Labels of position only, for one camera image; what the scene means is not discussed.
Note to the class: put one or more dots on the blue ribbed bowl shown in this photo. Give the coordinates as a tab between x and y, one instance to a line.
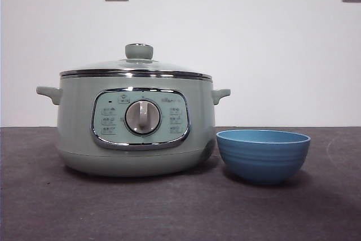
262	162

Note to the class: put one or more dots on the glass lid with green knob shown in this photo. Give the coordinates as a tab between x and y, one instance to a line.
138	52

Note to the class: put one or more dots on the pale green electric steamer pot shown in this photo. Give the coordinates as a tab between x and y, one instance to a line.
73	117

